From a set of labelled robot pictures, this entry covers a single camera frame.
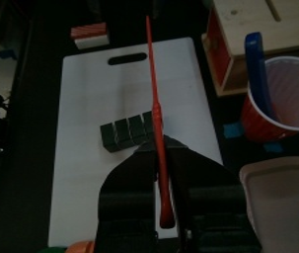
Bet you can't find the red plastic cup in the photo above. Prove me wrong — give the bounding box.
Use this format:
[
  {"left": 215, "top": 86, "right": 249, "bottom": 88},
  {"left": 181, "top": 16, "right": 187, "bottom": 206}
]
[{"left": 239, "top": 55, "right": 299, "bottom": 143}]

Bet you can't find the red toy knife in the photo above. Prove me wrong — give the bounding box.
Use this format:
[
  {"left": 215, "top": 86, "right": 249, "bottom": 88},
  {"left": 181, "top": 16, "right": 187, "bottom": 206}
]
[{"left": 145, "top": 15, "right": 177, "bottom": 230}]

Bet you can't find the blue tape patch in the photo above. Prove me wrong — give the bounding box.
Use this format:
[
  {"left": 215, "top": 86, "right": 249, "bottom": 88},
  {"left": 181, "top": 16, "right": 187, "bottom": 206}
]
[
  {"left": 222, "top": 121, "right": 246, "bottom": 139},
  {"left": 262, "top": 140, "right": 285, "bottom": 154}
]

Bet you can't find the green toy leaf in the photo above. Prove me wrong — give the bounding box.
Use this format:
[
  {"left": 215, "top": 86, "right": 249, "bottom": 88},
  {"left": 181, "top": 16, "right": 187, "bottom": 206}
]
[{"left": 38, "top": 245, "right": 68, "bottom": 253}]

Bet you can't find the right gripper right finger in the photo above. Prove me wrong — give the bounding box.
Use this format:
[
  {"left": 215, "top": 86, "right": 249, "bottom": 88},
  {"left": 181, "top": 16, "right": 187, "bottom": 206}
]
[{"left": 161, "top": 134, "right": 263, "bottom": 253}]

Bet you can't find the red and white toy block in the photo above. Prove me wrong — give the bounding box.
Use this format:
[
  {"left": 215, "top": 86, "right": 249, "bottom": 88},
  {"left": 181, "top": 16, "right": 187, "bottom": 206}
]
[{"left": 68, "top": 22, "right": 112, "bottom": 50}]

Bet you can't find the pink plastic tray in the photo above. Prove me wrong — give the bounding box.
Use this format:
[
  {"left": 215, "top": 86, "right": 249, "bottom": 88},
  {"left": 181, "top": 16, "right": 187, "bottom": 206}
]
[{"left": 238, "top": 155, "right": 299, "bottom": 253}]

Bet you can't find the red wooden drawer box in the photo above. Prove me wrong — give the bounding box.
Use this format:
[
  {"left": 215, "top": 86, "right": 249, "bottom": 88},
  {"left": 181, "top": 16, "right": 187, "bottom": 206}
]
[{"left": 201, "top": 0, "right": 299, "bottom": 98}]

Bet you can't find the blue plastic utensil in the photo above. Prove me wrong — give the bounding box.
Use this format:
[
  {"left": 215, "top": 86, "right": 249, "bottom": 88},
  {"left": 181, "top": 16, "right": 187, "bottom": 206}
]
[{"left": 243, "top": 31, "right": 281, "bottom": 124}]

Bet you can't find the white cutting board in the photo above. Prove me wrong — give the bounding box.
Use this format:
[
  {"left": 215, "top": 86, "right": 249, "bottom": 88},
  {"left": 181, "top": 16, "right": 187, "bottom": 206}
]
[{"left": 48, "top": 36, "right": 225, "bottom": 249}]

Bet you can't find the orange toy vegetable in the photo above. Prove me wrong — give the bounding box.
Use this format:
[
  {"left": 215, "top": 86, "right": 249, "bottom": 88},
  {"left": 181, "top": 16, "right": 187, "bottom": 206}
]
[{"left": 64, "top": 239, "right": 98, "bottom": 253}]

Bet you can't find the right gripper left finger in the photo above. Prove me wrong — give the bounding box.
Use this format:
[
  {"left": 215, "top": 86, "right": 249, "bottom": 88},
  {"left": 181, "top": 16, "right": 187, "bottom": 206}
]
[{"left": 95, "top": 141, "right": 159, "bottom": 253}]

